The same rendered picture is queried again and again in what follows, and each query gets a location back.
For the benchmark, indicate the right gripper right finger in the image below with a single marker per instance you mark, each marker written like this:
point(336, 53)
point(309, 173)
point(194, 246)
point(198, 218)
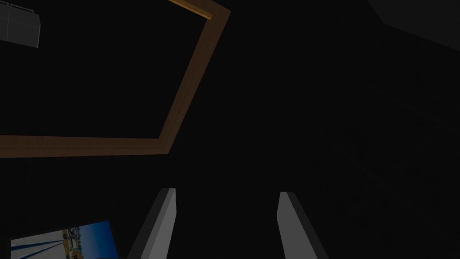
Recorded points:
point(293, 233)

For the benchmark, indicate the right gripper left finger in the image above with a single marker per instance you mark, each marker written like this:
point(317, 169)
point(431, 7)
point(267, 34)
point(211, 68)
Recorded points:
point(161, 230)

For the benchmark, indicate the grey cabinet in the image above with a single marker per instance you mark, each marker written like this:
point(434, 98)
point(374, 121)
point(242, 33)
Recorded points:
point(19, 27)

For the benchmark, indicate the blue and white wall picture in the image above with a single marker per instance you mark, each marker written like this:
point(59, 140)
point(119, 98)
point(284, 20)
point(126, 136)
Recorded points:
point(72, 242)

